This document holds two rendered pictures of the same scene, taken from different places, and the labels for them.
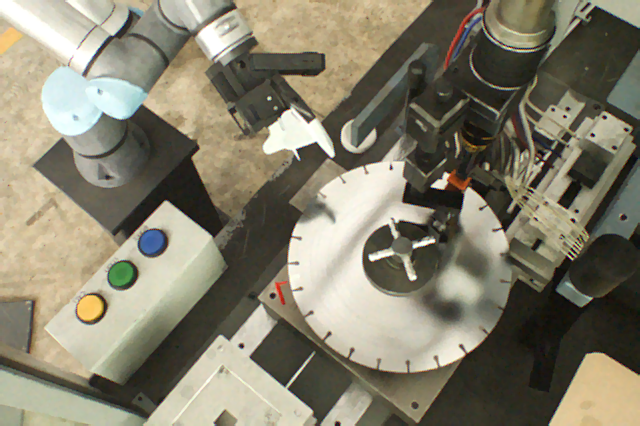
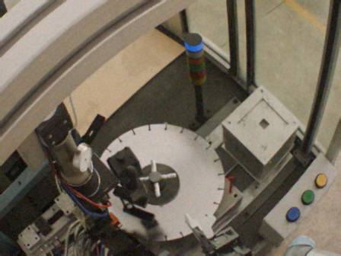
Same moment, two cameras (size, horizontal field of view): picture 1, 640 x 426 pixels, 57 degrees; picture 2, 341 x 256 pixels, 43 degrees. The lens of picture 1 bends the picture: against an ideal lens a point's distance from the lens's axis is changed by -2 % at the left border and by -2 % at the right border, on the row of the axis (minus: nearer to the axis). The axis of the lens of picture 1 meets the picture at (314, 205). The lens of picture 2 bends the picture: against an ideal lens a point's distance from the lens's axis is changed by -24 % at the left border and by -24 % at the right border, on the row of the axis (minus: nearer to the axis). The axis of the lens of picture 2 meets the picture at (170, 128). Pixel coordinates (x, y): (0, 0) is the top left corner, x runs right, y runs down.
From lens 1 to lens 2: 0.87 m
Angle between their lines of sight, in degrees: 53
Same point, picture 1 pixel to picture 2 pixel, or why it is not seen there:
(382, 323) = (175, 151)
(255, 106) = (227, 237)
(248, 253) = (245, 238)
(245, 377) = (253, 142)
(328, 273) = (201, 181)
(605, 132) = (30, 237)
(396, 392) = not seen: hidden behind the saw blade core
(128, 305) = (305, 182)
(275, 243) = not seen: hidden behind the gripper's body
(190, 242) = (275, 215)
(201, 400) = (274, 134)
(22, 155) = not seen: outside the picture
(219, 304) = (265, 211)
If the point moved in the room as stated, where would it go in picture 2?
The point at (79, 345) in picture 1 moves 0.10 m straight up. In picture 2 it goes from (325, 164) to (331, 149)
